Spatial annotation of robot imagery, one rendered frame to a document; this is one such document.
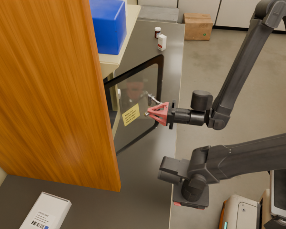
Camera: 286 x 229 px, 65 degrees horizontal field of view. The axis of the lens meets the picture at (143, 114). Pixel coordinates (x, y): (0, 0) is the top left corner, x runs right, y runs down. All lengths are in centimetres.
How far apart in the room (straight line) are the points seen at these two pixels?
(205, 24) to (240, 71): 278
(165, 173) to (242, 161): 21
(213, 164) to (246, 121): 211
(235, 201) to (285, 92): 176
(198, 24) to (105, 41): 303
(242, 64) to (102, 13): 47
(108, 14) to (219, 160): 39
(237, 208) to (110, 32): 147
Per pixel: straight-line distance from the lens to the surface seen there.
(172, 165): 59
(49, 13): 43
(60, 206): 95
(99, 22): 53
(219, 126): 83
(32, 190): 106
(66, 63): 48
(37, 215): 96
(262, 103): 287
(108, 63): 55
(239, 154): 49
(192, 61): 321
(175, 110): 78
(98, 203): 95
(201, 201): 70
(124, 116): 82
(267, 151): 47
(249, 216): 176
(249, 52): 80
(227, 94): 81
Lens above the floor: 183
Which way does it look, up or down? 49 degrees down
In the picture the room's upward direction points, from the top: straight up
